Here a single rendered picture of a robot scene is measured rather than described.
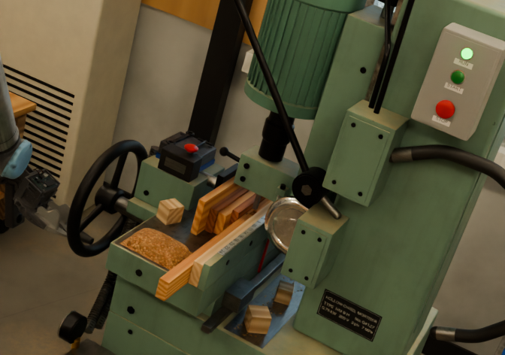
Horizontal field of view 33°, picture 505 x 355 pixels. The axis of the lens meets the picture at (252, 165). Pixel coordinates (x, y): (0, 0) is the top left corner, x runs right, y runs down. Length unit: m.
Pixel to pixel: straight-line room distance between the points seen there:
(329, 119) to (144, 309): 0.53
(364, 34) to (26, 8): 1.87
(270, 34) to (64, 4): 1.59
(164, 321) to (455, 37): 0.79
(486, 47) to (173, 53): 2.02
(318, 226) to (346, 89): 0.25
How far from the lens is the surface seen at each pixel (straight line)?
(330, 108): 1.59
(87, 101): 3.18
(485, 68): 1.39
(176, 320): 1.73
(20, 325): 2.89
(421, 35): 1.47
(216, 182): 1.80
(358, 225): 1.60
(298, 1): 1.56
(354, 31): 1.55
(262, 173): 1.73
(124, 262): 1.67
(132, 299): 1.76
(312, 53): 1.58
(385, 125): 1.44
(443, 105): 1.41
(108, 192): 1.97
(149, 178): 1.86
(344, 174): 1.48
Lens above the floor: 1.78
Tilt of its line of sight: 25 degrees down
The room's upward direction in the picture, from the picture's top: 16 degrees clockwise
